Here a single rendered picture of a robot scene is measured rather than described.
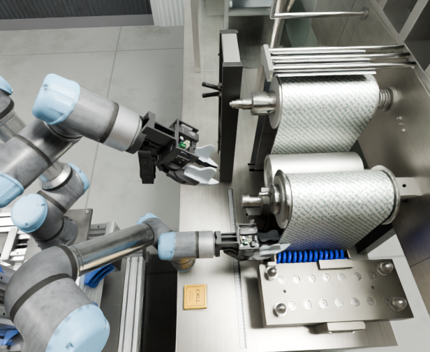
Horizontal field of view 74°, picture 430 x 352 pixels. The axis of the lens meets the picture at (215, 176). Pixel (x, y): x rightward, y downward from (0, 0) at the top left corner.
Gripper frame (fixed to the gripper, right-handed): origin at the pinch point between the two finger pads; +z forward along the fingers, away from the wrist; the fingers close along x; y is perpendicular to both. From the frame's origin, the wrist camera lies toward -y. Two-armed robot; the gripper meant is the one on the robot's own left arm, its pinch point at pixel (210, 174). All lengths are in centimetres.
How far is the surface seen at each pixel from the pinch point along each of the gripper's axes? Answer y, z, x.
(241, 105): 5.5, 7.4, 21.9
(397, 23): 42, 33, 39
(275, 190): 5.5, 15.5, -1.5
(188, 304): -37.6, 20.6, -20.3
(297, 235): -0.1, 29.7, -8.2
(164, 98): -128, 56, 176
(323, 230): 5.9, 32.6, -8.2
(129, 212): -141, 41, 58
